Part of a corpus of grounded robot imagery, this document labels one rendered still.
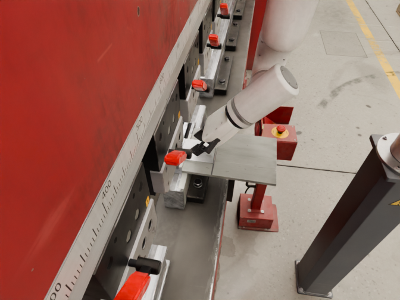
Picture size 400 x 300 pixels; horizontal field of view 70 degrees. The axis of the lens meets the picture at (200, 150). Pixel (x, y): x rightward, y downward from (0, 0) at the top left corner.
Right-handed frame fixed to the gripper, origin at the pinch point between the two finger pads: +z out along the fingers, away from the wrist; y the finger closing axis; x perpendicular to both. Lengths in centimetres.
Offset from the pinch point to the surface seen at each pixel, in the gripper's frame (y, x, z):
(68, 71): 42, -32, -36
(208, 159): 3.3, 4.5, 0.4
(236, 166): 4.1, 11.1, -4.8
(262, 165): 2.3, 16.7, -9.5
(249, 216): -34, 77, 55
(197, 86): 11.4, -16.2, -22.1
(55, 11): 41, -35, -39
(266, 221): -34, 87, 50
